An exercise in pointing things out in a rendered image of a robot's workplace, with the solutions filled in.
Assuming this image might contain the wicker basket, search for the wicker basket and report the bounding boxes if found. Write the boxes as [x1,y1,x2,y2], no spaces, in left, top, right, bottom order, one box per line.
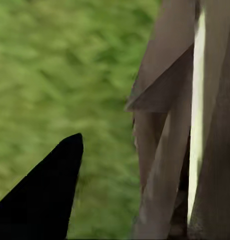
[125,0,230,240]

